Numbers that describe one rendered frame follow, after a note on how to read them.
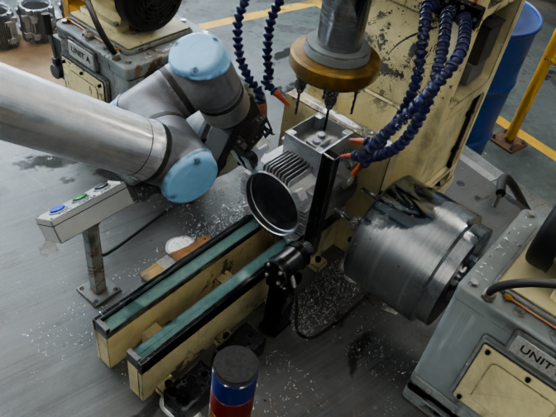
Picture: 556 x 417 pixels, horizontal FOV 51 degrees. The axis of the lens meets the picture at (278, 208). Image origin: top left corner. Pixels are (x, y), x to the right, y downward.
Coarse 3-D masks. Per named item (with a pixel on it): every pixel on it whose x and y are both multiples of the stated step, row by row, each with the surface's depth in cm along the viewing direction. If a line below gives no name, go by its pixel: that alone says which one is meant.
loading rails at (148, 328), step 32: (256, 224) 136; (192, 256) 126; (224, 256) 131; (256, 256) 144; (320, 256) 143; (160, 288) 119; (192, 288) 127; (224, 288) 121; (256, 288) 127; (96, 320) 111; (128, 320) 113; (160, 320) 123; (192, 320) 113; (224, 320) 123; (128, 352) 106; (160, 352) 108; (192, 352) 119; (160, 384) 115
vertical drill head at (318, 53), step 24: (336, 0) 103; (360, 0) 103; (336, 24) 106; (360, 24) 107; (312, 48) 110; (336, 48) 109; (360, 48) 112; (312, 72) 109; (336, 72) 109; (360, 72) 110; (336, 96) 113
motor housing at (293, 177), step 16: (272, 160) 125; (288, 160) 125; (256, 176) 131; (272, 176) 123; (288, 176) 121; (304, 176) 124; (336, 176) 129; (256, 192) 134; (272, 192) 138; (288, 192) 141; (336, 192) 129; (352, 192) 135; (256, 208) 134; (272, 208) 136; (288, 208) 138; (304, 208) 122; (272, 224) 134; (288, 224) 133; (304, 224) 124
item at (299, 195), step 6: (348, 162) 131; (354, 162) 132; (258, 168) 125; (294, 192) 121; (300, 192) 120; (294, 198) 121; (300, 198) 120; (306, 198) 121; (246, 204) 135; (246, 210) 135; (294, 234) 129; (288, 240) 129; (294, 240) 128
